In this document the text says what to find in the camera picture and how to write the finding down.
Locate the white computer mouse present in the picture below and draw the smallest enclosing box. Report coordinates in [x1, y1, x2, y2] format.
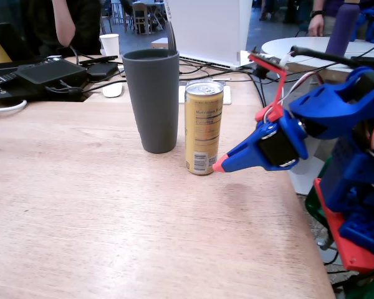
[102, 83, 124, 98]

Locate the bystander with wristwatch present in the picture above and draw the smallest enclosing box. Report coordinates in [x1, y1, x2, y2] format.
[308, 0, 343, 37]

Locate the wooden chair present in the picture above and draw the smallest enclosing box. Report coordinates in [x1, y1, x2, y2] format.
[132, 2, 165, 35]

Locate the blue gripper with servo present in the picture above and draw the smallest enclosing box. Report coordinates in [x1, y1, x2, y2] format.
[211, 116, 309, 174]

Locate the purple bottle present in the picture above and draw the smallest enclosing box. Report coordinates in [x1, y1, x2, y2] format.
[325, 2, 361, 57]

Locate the black camera cable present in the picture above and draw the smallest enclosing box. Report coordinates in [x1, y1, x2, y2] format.
[291, 45, 374, 69]

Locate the red wrist camera mount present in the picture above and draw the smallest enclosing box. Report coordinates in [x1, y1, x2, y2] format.
[247, 51, 289, 122]

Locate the person in black shirt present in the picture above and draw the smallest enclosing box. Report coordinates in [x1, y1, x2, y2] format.
[18, 0, 102, 59]

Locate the red robot base plate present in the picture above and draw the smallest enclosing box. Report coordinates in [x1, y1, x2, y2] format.
[313, 178, 374, 275]

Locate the black flat console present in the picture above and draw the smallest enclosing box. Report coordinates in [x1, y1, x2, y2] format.
[0, 59, 91, 103]

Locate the metal fork with taped handle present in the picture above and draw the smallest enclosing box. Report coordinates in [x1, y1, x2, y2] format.
[165, 20, 178, 52]

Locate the white power cable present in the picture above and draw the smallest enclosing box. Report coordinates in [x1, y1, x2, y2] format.
[0, 99, 28, 113]

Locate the black box device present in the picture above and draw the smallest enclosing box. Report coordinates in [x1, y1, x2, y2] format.
[15, 59, 88, 85]

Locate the round white table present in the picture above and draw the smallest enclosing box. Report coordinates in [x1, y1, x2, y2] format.
[261, 36, 374, 196]

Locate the white paper cup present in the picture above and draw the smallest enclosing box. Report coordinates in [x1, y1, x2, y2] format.
[98, 33, 120, 57]

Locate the tall gray tumbler glass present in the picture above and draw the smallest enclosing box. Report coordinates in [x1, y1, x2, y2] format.
[122, 49, 180, 154]

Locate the yellow drink can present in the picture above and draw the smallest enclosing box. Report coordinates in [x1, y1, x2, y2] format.
[184, 80, 224, 176]

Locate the black power adapter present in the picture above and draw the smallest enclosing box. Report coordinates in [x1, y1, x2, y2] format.
[86, 62, 119, 80]
[352, 55, 374, 68]

